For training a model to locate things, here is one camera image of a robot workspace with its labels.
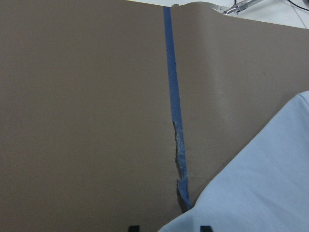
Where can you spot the metal clamp at table edge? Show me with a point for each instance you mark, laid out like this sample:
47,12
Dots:
237,7

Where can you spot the light blue t-shirt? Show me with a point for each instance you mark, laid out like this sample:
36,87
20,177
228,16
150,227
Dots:
265,187

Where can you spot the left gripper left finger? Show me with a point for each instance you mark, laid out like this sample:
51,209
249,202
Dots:
134,228

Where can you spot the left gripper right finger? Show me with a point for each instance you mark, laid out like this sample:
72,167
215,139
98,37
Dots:
205,228

